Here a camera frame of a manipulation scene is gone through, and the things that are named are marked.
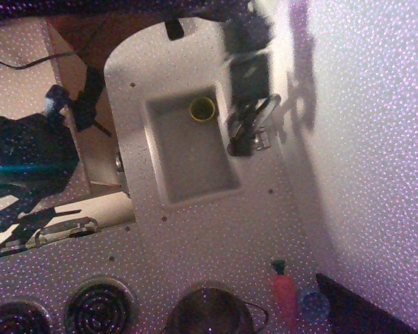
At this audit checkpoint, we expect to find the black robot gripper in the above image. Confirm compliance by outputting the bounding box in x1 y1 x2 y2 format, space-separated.
223 13 272 157

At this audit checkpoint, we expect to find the silver curved faucet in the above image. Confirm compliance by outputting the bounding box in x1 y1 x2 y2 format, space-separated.
252 94 281 151

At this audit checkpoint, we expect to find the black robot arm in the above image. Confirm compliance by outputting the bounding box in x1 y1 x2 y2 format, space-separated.
0 1 270 160

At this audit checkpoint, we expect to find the yellow green cup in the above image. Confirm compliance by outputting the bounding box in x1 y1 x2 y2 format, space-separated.
189 97 216 123

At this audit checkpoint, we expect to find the grey toy sink basin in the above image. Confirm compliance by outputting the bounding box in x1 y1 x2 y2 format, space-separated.
143 85 241 207

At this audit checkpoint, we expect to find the orange toy carrot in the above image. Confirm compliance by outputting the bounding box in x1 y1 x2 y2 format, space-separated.
271 259 297 333

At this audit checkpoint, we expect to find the dark round pot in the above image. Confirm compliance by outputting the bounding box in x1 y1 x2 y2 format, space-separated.
162 287 270 334

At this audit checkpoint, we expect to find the dark box corner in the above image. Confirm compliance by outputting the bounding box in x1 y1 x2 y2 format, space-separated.
316 273 418 334

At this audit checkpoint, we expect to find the left black stove burner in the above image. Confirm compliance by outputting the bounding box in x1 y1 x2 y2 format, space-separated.
0 301 51 334

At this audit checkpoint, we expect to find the silver cabinet door handle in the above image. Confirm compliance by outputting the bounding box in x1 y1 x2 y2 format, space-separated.
34 217 100 247

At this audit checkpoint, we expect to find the black camera tripod stand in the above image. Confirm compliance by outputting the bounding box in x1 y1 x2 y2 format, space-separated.
0 67 113 259

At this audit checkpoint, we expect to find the black cable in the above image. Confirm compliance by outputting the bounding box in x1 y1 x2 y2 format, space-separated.
0 20 105 70

